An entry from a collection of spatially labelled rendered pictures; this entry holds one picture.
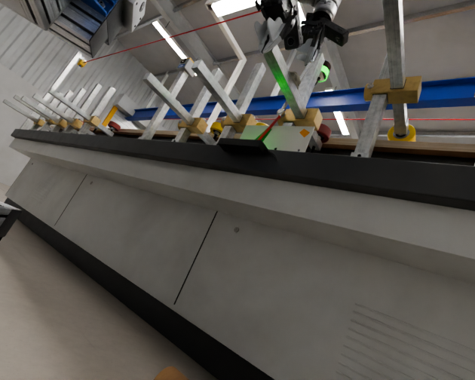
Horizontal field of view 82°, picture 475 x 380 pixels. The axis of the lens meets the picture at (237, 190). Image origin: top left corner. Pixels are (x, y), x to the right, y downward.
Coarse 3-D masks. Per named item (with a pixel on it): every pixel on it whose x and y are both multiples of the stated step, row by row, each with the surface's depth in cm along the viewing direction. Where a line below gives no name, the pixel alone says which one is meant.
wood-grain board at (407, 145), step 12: (96, 132) 219; (120, 132) 192; (132, 132) 182; (156, 132) 166; (168, 132) 159; (324, 144) 101; (336, 144) 98; (348, 144) 96; (384, 144) 89; (396, 144) 87; (408, 144) 85; (420, 144) 83; (432, 144) 82; (444, 144) 80; (456, 144) 78; (468, 144) 77; (456, 156) 79; (468, 156) 77
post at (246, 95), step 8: (256, 64) 113; (256, 72) 110; (264, 72) 113; (248, 80) 110; (256, 80) 110; (248, 88) 108; (256, 88) 111; (240, 96) 108; (248, 96) 107; (240, 104) 106; (248, 104) 108; (224, 128) 104; (232, 128) 103; (224, 136) 102; (232, 136) 104
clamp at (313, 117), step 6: (288, 114) 89; (306, 114) 85; (312, 114) 84; (318, 114) 85; (282, 120) 89; (288, 120) 88; (294, 120) 87; (300, 120) 86; (306, 120) 84; (312, 120) 83; (318, 120) 85; (300, 126) 88; (306, 126) 87; (312, 126) 85; (318, 126) 86
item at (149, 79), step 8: (144, 80) 97; (152, 80) 97; (152, 88) 100; (160, 88) 100; (160, 96) 103; (168, 96) 104; (168, 104) 106; (176, 104) 107; (176, 112) 110; (184, 112) 111; (184, 120) 114; (192, 120) 115; (200, 136) 122; (208, 136) 123; (208, 144) 126
